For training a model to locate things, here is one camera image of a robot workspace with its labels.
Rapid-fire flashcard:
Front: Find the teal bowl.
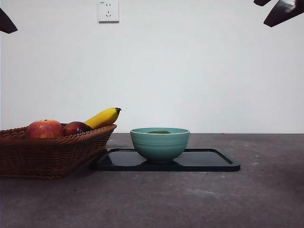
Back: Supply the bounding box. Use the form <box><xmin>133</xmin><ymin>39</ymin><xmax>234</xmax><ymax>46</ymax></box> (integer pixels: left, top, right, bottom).
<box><xmin>130</xmin><ymin>127</ymin><xmax>191</xmax><ymax>163</ymax></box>

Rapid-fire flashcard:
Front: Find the red apple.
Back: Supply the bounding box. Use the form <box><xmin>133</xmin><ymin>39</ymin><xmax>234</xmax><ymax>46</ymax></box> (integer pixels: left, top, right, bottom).
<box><xmin>25</xmin><ymin>119</ymin><xmax>65</xmax><ymax>139</ymax></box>

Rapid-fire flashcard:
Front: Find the dark red plum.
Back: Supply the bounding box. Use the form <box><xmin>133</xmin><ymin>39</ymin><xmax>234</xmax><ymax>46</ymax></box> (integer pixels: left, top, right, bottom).
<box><xmin>63</xmin><ymin>121</ymin><xmax>93</xmax><ymax>137</ymax></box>

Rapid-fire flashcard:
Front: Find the yellow banana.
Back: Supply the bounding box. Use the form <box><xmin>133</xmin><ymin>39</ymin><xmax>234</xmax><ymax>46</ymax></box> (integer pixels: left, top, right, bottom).
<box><xmin>83</xmin><ymin>107</ymin><xmax>122</xmax><ymax>130</ymax></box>

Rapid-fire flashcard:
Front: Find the brown wicker basket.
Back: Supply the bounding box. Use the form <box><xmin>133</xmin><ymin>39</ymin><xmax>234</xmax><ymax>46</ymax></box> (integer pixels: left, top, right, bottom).
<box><xmin>0</xmin><ymin>123</ymin><xmax>117</xmax><ymax>180</ymax></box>

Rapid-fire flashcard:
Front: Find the black tray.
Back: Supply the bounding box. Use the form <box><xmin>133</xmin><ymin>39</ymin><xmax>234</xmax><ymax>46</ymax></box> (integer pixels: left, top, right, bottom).
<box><xmin>96</xmin><ymin>148</ymin><xmax>241</xmax><ymax>172</ymax></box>

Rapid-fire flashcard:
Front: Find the white wall socket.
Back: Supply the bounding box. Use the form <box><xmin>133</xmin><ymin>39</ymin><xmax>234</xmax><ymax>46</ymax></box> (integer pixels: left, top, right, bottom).
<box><xmin>98</xmin><ymin>0</ymin><xmax>120</xmax><ymax>24</ymax></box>

